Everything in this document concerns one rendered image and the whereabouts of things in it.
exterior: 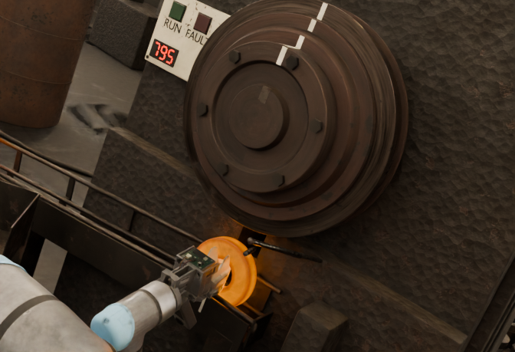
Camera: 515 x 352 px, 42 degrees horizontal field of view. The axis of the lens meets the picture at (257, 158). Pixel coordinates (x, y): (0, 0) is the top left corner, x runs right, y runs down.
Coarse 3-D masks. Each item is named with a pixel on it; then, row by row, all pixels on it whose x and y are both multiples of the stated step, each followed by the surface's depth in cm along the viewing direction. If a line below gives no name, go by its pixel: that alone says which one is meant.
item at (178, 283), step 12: (180, 252) 132; (192, 252) 134; (180, 264) 130; (192, 264) 131; (204, 264) 131; (216, 264) 132; (168, 276) 126; (180, 276) 129; (192, 276) 129; (204, 276) 130; (180, 288) 129; (192, 288) 131; (204, 288) 133; (180, 300) 126; (192, 300) 132
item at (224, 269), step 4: (228, 256) 138; (224, 260) 137; (228, 260) 139; (224, 264) 138; (228, 264) 140; (220, 268) 137; (224, 268) 139; (228, 268) 141; (216, 272) 136; (220, 272) 138; (224, 272) 140; (228, 272) 140; (212, 276) 136; (216, 276) 137; (220, 276) 138; (224, 276) 139; (212, 280) 136; (216, 280) 137
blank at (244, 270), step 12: (216, 240) 143; (228, 240) 142; (204, 252) 145; (228, 252) 142; (240, 252) 140; (240, 264) 140; (252, 264) 141; (240, 276) 140; (252, 276) 140; (228, 288) 142; (240, 288) 140; (252, 288) 141; (228, 300) 142; (240, 300) 140
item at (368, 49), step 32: (288, 0) 129; (224, 32) 136; (352, 32) 122; (384, 64) 119; (192, 96) 141; (384, 96) 120; (384, 128) 120; (192, 160) 142; (384, 160) 120; (352, 192) 124; (256, 224) 134; (288, 224) 131; (320, 224) 127
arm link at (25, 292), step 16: (0, 256) 93; (0, 272) 89; (16, 272) 90; (0, 288) 86; (16, 288) 87; (32, 288) 88; (0, 304) 85; (16, 304) 85; (32, 304) 85; (0, 320) 83; (0, 336) 83
